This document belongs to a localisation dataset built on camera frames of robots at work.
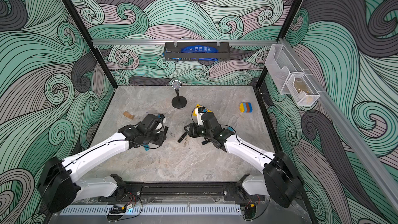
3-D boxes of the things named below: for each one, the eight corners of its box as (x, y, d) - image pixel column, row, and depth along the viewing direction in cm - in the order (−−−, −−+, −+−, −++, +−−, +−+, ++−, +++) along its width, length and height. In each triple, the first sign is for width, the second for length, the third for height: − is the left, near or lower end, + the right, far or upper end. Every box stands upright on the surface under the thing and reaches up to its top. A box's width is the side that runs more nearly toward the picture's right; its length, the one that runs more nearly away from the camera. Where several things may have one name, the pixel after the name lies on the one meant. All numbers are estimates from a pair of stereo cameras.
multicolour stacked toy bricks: (240, 112, 107) (241, 109, 105) (238, 105, 112) (239, 102, 109) (251, 112, 107) (253, 110, 105) (249, 105, 112) (250, 102, 109)
